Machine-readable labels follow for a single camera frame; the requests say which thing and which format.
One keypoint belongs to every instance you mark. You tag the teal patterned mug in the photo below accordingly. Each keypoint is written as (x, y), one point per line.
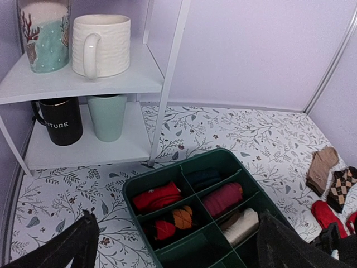
(45, 28)

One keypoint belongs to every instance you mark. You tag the tan brown plain sock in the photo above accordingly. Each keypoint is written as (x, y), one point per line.
(322, 162)

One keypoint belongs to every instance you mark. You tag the floral patterned table mat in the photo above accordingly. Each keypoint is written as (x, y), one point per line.
(275, 147)

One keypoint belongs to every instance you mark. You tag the white metal shelf unit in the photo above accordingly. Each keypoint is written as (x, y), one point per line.
(143, 76)

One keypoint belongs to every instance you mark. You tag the red socks in bin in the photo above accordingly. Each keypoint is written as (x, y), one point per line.
(157, 198)

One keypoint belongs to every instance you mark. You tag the red argyle sock roll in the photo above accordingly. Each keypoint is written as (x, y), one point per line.
(170, 224)

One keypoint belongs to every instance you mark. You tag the brown argyle sock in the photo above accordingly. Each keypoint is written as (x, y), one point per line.
(342, 182)

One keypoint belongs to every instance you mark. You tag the black mug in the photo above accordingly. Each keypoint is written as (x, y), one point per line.
(61, 117)

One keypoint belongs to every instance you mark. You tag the green divided organizer bin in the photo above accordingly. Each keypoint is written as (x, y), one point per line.
(203, 245)

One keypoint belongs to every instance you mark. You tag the red folded sock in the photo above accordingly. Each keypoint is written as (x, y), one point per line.
(351, 223)

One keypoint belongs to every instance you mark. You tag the cream ceramic mug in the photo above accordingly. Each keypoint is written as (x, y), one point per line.
(101, 45)

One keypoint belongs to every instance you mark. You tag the magenta sock roll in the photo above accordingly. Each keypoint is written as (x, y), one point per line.
(219, 201)

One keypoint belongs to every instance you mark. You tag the navy sock roll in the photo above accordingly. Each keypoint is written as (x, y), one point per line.
(202, 179)

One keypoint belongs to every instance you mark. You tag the red beige character sock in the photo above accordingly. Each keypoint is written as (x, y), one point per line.
(325, 216)

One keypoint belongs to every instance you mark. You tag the pale green cup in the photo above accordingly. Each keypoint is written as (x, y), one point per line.
(107, 115)

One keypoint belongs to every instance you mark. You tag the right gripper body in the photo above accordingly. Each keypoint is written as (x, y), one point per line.
(330, 239)

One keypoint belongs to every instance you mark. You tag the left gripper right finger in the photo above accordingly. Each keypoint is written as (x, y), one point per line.
(280, 246)

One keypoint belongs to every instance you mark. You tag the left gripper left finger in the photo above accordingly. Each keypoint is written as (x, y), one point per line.
(76, 246)

